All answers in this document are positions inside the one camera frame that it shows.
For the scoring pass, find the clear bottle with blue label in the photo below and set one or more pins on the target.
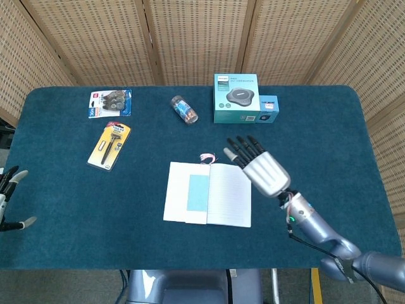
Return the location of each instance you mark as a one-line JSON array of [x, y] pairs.
[[184, 109]]

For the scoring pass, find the white metal pole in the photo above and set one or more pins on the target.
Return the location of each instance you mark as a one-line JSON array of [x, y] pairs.
[[275, 285]]

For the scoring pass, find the open lined notebook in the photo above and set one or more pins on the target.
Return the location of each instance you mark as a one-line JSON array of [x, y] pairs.
[[229, 196]]

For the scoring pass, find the light blue tasselled bookmark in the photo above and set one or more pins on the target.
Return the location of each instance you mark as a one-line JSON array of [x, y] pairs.
[[197, 193]]

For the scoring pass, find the correction tape blister pack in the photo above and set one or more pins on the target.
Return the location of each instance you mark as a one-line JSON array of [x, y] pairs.
[[109, 104]]

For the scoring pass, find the razor in yellow pack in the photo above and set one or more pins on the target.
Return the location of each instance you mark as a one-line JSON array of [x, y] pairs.
[[109, 147]]

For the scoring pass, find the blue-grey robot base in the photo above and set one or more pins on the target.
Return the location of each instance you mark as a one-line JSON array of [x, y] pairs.
[[190, 286]]

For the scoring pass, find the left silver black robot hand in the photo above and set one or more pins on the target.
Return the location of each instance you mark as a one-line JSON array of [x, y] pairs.
[[2, 202]]

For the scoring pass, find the bamboo folding screen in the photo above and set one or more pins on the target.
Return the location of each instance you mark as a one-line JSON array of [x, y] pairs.
[[196, 41]]

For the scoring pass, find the teal speaker box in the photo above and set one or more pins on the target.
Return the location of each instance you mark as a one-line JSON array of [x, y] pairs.
[[235, 109]]

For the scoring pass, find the dark blue table cloth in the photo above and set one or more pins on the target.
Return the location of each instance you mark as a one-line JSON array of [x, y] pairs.
[[63, 206]]

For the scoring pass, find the small blue box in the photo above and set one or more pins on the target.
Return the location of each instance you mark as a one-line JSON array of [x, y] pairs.
[[269, 112]]

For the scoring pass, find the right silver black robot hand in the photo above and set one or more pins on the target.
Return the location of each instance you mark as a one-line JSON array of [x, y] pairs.
[[265, 174]]

